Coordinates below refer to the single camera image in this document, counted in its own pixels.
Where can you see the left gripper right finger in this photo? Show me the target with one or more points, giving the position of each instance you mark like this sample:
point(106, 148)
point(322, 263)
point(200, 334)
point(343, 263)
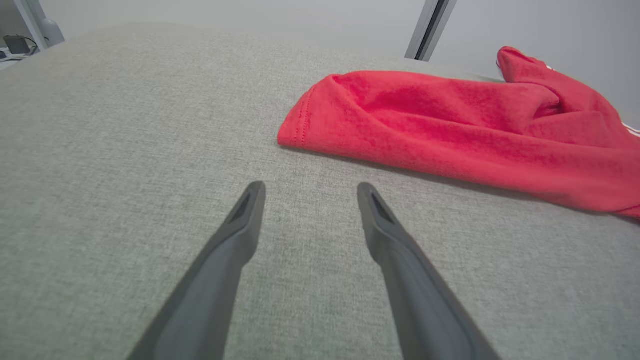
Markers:
point(420, 300)

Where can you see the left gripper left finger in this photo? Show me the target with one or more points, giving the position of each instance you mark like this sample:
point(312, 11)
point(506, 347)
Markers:
point(210, 285)

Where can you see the small black device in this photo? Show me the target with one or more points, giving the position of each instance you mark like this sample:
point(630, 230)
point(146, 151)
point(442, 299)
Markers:
point(17, 44)

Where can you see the grey partition post black gap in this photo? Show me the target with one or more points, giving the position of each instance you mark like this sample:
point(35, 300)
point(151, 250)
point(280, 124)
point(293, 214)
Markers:
point(430, 30)

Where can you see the light grey partition post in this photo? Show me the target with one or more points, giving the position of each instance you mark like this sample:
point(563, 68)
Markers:
point(42, 25)

